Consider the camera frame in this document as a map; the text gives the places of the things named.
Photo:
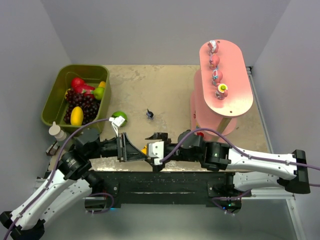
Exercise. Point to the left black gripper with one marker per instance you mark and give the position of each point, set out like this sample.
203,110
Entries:
121,146

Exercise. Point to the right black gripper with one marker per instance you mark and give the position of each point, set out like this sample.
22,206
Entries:
157,165

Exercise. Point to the yellow duck figurine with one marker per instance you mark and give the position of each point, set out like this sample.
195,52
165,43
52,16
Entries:
144,150

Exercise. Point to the purple black-eared figurine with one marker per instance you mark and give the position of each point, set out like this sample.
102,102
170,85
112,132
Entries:
150,114

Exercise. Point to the pink figurine with yellow hat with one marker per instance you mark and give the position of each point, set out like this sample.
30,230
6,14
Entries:
221,91

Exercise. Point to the pink figurine with blue glasses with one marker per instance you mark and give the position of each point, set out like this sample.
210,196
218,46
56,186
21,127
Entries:
217,77

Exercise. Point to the pink pig figurine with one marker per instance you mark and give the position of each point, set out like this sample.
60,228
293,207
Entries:
214,61

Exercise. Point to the red white figurine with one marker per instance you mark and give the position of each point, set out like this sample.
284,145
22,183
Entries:
213,47

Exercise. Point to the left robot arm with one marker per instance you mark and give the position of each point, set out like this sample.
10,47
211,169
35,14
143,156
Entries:
71,179

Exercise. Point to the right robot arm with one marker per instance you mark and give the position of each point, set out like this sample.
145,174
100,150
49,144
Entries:
254,169

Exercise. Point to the pink tiered shelf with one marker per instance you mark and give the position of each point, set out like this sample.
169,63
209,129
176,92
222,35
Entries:
213,113

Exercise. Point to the green watermelon ball toy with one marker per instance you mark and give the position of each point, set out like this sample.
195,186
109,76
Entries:
122,118

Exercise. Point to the grey green bottle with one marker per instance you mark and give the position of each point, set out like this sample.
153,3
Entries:
66,143

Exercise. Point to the dark grape bunch toy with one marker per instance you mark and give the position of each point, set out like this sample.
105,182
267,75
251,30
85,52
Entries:
89,105

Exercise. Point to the green apple toy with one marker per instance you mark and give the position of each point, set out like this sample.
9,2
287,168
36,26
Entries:
98,93

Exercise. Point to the yellow pepper toy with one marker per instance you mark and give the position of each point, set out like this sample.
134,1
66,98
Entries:
102,84

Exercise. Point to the beige suction hook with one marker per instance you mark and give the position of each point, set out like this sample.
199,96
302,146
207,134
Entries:
56,131

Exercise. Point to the red dragon fruit toy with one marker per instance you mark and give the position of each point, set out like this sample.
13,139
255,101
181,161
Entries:
80,86

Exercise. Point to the green plastic bin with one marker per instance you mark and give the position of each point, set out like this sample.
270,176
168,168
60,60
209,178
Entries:
56,105

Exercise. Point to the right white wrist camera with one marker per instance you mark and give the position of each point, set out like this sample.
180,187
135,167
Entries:
155,151

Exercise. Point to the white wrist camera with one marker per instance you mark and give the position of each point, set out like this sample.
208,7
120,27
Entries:
115,125
155,151

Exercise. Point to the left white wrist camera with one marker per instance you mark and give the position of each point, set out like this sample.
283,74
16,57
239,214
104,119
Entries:
115,125

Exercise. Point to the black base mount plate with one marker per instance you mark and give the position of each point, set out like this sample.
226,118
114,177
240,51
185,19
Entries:
166,188

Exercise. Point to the aluminium frame rail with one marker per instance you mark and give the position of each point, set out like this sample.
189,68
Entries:
270,194

